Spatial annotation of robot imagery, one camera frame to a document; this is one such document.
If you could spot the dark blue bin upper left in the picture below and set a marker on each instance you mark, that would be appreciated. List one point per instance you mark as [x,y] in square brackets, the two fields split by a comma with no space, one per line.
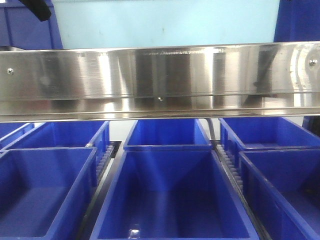
[20,28]

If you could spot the steel shelf front rail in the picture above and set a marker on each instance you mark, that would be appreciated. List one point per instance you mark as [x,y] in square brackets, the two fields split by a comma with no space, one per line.
[197,81]

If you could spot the dark blue bin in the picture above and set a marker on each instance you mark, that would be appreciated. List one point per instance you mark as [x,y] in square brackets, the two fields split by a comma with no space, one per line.
[71,134]
[297,20]
[45,192]
[167,134]
[239,134]
[282,188]
[20,28]
[172,195]

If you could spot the white roller track left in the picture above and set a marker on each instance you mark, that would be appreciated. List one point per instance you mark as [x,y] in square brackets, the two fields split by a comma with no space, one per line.
[103,162]

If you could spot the dark blue bin upper right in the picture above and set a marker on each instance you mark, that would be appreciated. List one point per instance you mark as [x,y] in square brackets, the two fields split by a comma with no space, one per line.
[297,20]

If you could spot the dark blue bin lower right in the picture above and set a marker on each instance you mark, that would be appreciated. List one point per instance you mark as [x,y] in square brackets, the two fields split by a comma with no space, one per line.
[282,188]

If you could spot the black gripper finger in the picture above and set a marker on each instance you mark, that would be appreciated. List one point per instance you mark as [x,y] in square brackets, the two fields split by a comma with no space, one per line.
[39,8]

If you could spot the light blue bin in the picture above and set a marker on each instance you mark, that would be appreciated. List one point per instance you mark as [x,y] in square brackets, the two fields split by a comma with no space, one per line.
[160,23]

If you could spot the dark blue bin rear right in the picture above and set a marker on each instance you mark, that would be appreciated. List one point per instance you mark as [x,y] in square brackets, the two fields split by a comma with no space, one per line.
[239,134]

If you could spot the dark blue bin rear left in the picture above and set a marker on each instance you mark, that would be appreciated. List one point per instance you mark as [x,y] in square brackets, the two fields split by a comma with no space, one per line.
[71,134]

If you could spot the dark blue bin rear centre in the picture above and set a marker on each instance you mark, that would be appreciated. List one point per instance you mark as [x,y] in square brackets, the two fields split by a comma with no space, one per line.
[167,134]

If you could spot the dark blue bin lower left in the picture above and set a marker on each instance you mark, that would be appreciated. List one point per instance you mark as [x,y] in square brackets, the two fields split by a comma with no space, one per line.
[45,192]

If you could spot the dark blue bin lower centre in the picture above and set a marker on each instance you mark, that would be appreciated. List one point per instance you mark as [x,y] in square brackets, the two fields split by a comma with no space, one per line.
[172,195]

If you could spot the white roller track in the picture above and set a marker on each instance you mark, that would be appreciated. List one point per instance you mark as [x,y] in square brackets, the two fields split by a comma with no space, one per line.
[103,162]
[230,166]

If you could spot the white roller track right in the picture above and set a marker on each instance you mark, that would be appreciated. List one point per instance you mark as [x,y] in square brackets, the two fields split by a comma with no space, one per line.
[230,166]

